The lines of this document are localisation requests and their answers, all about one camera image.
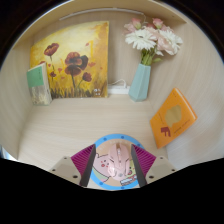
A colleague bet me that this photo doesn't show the white power strip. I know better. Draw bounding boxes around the white power strip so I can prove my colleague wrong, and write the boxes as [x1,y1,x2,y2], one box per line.
[107,78,131,96]

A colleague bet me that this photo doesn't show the white light bar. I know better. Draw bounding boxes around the white light bar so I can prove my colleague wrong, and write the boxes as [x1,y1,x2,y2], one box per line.
[58,7,146,22]

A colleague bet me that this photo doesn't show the orange book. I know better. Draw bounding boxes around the orange book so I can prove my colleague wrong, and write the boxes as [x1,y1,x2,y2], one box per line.
[149,87,199,150]

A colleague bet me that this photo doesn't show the green and beige book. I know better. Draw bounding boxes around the green and beige book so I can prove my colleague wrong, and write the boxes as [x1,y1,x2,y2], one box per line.
[26,62,53,107]

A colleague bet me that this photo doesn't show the pale teal faceted vase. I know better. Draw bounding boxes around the pale teal faceted vase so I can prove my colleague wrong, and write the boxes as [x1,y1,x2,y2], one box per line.
[128,63,152,103]

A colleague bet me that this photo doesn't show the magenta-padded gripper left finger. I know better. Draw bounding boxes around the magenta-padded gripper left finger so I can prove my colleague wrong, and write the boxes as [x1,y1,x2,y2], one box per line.
[49,144,97,188]

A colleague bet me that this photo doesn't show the pink computer mouse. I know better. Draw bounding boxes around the pink computer mouse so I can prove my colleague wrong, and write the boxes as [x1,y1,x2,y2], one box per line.
[107,142,132,180]

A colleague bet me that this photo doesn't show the light wooden shelf board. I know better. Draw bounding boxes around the light wooden shelf board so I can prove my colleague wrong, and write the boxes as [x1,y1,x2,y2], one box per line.
[14,0,188,41]

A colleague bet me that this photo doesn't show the round blue-rimmed cartoon mouse pad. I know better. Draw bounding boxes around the round blue-rimmed cartoon mouse pad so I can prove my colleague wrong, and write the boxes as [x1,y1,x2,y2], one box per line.
[88,133,148,191]

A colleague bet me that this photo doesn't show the pink and white flower bouquet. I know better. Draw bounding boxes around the pink and white flower bouquet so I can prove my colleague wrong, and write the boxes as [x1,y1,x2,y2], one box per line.
[123,17,184,66]

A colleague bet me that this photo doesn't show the yellow poppy flower painting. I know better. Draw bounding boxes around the yellow poppy flower painting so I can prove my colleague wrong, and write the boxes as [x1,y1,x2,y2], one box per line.
[29,20,110,100]

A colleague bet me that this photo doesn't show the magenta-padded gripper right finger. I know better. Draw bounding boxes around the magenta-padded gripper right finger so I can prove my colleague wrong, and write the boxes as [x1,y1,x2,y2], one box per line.
[130,144,177,188]

